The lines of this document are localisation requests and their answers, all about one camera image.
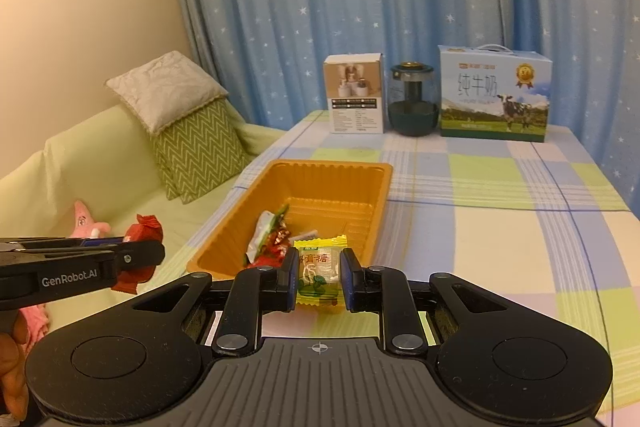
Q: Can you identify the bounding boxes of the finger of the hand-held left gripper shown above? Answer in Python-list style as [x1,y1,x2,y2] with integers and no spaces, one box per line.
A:
[65,236,126,251]
[114,241,166,280]

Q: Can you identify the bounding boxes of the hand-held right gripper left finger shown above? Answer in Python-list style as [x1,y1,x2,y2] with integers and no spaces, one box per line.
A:
[125,249,300,350]

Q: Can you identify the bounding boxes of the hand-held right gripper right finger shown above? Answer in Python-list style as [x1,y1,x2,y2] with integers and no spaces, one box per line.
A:
[341,249,516,354]

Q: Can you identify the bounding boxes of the yellow and green candy packet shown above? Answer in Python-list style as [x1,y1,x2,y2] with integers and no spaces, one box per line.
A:
[292,234,348,308]

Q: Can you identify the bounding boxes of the red candy with white print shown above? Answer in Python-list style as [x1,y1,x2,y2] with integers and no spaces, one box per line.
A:
[265,227,296,253]

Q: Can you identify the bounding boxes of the silver snack packet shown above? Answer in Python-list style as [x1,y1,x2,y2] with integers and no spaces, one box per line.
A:
[244,209,283,260]

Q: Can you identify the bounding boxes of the orange plastic tray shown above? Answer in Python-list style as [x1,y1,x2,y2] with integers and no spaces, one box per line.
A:
[186,159,394,282]

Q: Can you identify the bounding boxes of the person's left hand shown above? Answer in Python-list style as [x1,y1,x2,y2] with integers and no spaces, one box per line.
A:
[0,311,31,423]

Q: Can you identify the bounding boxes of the pink star plush toy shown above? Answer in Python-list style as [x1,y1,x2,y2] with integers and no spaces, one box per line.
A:
[69,200,112,239]

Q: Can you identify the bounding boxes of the pink cloth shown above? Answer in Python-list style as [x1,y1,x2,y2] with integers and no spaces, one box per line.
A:
[20,304,51,343]

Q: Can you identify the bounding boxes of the green zigzag cushion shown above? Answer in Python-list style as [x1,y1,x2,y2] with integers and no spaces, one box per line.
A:
[150,98,251,205]

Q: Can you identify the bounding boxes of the checked pastel tablecloth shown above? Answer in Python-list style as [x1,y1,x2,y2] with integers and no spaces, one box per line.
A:
[150,109,640,427]

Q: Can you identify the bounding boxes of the white product box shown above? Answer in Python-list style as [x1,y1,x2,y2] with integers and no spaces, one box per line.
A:
[322,53,386,135]

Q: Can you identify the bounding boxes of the beige cushion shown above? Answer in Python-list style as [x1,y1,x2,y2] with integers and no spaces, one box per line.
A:
[105,50,228,138]

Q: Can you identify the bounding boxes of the dark green glass jar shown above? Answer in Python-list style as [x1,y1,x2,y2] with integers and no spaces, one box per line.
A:
[388,61,442,138]

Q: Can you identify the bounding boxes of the blue cow-print milk carton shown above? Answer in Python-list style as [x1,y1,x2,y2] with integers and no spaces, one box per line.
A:
[438,44,553,144]

